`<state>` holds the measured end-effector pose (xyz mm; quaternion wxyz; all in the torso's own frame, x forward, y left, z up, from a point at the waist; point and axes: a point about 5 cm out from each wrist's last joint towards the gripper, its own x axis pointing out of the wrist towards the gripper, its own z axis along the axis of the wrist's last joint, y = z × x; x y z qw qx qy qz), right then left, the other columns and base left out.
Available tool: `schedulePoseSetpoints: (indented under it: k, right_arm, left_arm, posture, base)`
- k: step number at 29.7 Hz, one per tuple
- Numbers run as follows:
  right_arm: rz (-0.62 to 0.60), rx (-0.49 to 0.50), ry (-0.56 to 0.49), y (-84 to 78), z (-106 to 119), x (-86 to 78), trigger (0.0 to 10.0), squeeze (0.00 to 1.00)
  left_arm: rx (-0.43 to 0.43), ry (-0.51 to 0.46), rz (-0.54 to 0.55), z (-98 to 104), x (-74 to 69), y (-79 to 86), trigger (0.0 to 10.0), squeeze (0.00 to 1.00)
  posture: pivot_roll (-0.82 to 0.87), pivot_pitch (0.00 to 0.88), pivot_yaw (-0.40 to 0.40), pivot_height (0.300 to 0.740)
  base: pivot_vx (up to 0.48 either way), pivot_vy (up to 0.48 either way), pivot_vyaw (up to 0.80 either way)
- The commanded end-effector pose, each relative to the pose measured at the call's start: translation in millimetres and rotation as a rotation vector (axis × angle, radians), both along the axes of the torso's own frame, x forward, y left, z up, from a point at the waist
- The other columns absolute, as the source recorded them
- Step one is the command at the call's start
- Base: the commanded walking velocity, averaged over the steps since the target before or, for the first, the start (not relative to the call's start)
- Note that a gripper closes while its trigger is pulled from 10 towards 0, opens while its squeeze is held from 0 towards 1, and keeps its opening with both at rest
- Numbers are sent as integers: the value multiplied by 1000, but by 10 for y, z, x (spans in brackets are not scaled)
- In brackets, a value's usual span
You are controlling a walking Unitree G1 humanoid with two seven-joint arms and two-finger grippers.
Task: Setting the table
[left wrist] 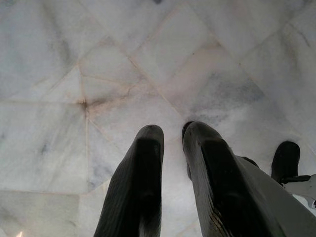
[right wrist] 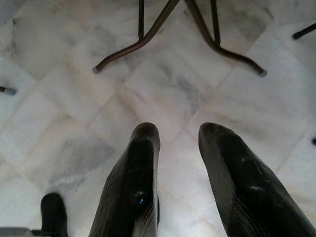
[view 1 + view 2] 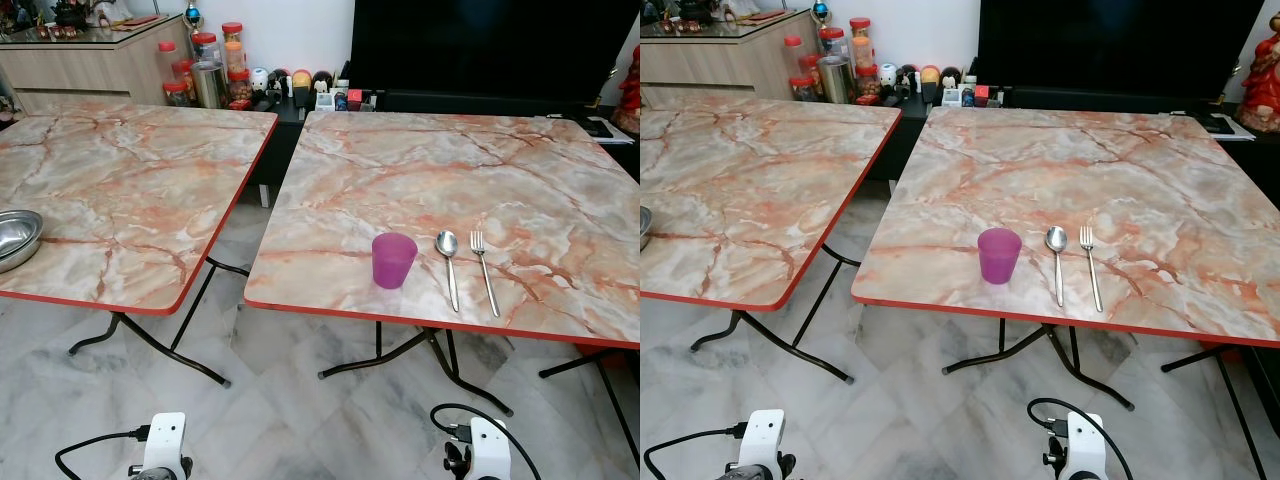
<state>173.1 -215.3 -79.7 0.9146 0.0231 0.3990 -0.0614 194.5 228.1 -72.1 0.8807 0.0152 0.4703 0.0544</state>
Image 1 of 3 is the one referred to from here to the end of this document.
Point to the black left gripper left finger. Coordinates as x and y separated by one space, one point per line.
138 187

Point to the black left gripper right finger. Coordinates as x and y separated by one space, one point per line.
212 187

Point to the grey robot leg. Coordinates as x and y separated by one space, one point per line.
286 212

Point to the black robot foot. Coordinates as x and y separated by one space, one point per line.
286 158

